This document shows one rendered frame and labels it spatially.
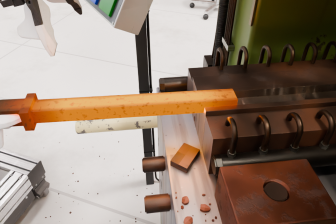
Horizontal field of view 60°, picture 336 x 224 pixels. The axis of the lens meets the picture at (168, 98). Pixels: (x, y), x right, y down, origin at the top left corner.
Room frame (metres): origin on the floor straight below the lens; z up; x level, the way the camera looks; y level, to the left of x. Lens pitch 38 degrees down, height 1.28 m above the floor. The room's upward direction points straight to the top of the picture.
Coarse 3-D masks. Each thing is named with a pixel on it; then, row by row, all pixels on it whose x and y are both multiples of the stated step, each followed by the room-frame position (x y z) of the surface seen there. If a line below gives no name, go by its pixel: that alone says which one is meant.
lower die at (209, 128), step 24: (192, 72) 0.46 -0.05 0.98; (216, 72) 0.46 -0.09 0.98; (240, 72) 0.46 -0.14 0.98; (264, 72) 0.44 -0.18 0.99; (288, 72) 0.44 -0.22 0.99; (312, 72) 0.44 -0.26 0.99; (216, 120) 0.31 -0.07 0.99; (240, 120) 0.31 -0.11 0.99; (312, 120) 0.31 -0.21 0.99; (216, 144) 0.28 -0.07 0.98; (240, 144) 0.28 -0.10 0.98; (288, 144) 0.29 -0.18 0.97; (312, 144) 0.29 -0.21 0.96
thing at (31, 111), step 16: (32, 96) 0.34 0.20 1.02; (96, 96) 0.34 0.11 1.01; (112, 96) 0.35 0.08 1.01; (128, 96) 0.35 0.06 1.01; (144, 96) 0.35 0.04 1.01; (160, 96) 0.35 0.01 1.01; (176, 96) 0.35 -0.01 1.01; (192, 96) 0.35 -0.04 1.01; (208, 96) 0.35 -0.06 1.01; (224, 96) 0.35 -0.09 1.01; (0, 112) 0.30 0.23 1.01; (16, 112) 0.31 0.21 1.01; (32, 112) 0.31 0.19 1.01; (48, 112) 0.31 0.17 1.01; (64, 112) 0.31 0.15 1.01; (80, 112) 0.32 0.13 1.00; (96, 112) 0.32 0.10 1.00; (112, 112) 0.32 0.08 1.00; (128, 112) 0.32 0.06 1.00; (144, 112) 0.33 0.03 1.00; (160, 112) 0.33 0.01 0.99; (176, 112) 0.33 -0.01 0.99; (192, 112) 0.33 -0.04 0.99; (32, 128) 0.30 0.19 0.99
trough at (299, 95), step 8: (272, 88) 0.38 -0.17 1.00; (280, 88) 0.38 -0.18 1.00; (288, 88) 0.38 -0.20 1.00; (296, 88) 0.39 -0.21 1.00; (304, 88) 0.39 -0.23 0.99; (312, 88) 0.39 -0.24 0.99; (320, 88) 0.39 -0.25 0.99; (328, 88) 0.39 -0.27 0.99; (240, 96) 0.37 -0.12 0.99; (248, 96) 0.38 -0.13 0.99; (256, 96) 0.38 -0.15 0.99; (264, 96) 0.38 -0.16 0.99; (272, 96) 0.38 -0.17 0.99; (280, 96) 0.38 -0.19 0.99; (288, 96) 0.38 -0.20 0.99; (296, 96) 0.38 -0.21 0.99; (304, 96) 0.38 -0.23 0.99; (312, 96) 0.38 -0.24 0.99; (320, 96) 0.38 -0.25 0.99; (328, 96) 0.38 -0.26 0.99
